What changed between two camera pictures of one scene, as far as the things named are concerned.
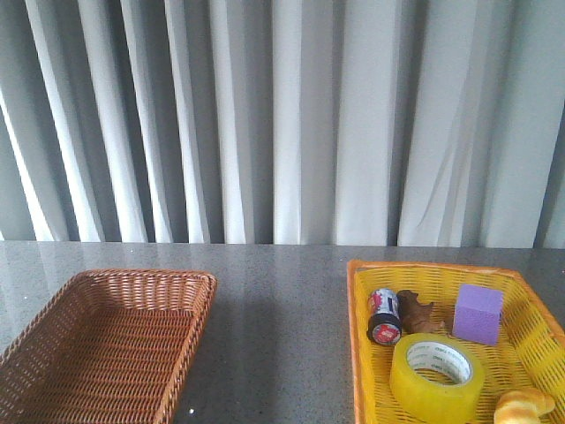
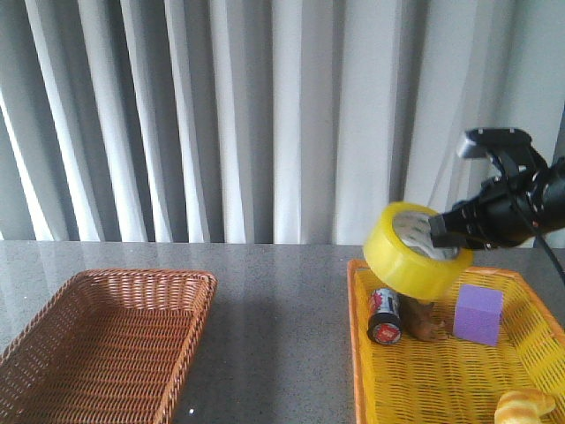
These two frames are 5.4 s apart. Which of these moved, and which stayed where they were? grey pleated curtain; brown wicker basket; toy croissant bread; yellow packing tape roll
Moved: yellow packing tape roll
Stayed: brown wicker basket; toy croissant bread; grey pleated curtain
